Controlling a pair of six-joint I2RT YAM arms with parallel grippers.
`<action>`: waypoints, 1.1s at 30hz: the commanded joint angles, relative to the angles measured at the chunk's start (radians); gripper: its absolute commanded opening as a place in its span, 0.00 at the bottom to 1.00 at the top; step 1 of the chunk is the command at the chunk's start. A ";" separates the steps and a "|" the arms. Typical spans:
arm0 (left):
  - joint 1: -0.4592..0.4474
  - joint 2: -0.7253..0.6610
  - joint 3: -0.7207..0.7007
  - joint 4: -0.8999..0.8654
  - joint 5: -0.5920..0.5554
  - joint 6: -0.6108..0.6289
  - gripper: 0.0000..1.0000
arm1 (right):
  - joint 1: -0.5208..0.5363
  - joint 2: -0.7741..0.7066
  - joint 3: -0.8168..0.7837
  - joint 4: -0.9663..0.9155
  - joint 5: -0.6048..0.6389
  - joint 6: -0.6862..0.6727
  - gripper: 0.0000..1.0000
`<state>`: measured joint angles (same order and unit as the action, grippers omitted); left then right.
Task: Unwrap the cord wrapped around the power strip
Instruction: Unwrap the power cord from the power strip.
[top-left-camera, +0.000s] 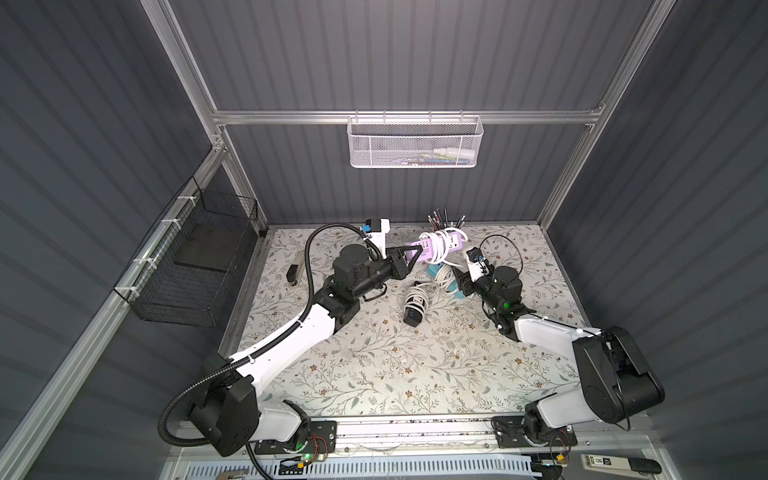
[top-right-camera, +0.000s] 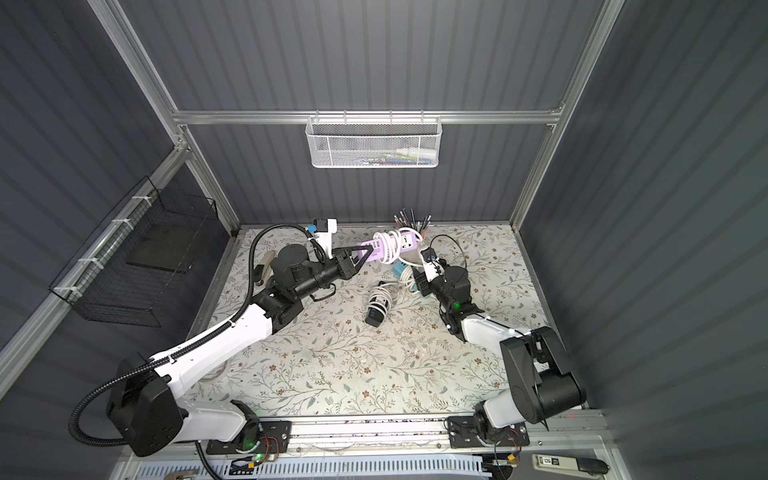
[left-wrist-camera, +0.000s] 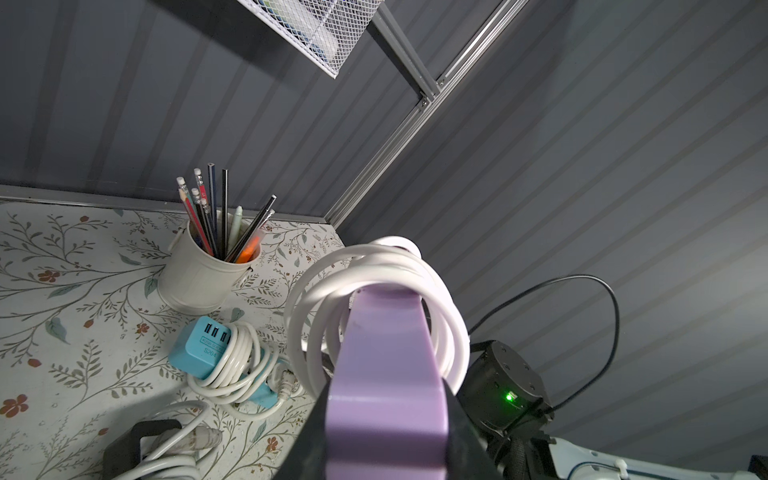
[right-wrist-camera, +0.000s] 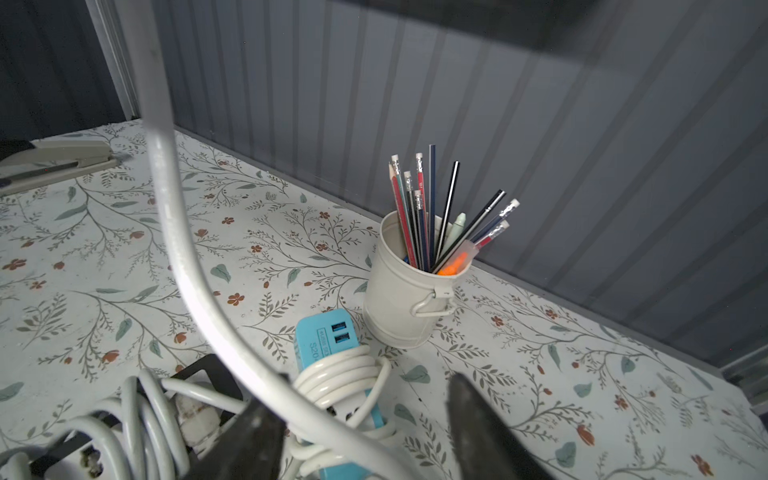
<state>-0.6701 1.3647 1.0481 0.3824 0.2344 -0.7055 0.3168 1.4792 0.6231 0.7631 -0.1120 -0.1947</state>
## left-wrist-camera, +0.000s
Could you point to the white pen cup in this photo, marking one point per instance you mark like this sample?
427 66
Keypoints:
195 283

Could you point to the teal power strip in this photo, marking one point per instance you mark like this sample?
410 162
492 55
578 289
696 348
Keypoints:
227 363

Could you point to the black power strip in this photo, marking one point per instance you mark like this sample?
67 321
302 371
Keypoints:
124 453

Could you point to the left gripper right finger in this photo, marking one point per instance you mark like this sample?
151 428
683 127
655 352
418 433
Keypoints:
465 458

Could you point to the bundle of pens and pencils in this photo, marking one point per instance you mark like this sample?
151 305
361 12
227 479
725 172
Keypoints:
220 232

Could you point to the purple power strip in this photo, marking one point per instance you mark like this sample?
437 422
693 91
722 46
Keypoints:
386 413

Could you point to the floral table mat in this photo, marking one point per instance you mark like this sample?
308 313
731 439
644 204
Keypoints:
85 337

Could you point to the white wire mesh basket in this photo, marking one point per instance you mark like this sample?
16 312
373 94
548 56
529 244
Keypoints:
324 31

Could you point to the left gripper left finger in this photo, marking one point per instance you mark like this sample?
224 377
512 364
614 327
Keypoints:
307 458

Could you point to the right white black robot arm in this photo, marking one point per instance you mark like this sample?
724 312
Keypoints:
507 404

